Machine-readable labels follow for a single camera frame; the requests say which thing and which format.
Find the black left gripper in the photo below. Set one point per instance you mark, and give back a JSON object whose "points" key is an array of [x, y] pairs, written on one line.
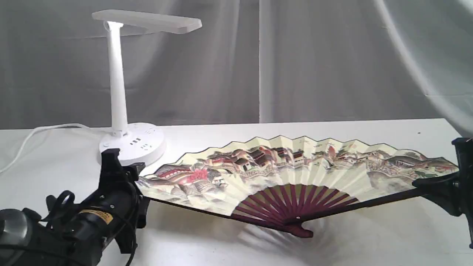
{"points": [[117, 184]]}

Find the white desk lamp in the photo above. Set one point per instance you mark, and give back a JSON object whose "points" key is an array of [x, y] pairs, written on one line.
{"points": [[137, 142]]}

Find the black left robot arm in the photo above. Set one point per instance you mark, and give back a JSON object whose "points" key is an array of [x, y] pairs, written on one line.
{"points": [[76, 234]]}

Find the grey backdrop curtain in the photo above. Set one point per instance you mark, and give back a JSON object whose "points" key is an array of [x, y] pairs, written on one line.
{"points": [[253, 61]]}

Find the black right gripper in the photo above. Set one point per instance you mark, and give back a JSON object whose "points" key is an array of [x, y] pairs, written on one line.
{"points": [[454, 200]]}

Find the painted paper folding fan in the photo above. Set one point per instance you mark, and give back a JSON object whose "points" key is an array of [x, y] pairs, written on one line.
{"points": [[280, 183]]}

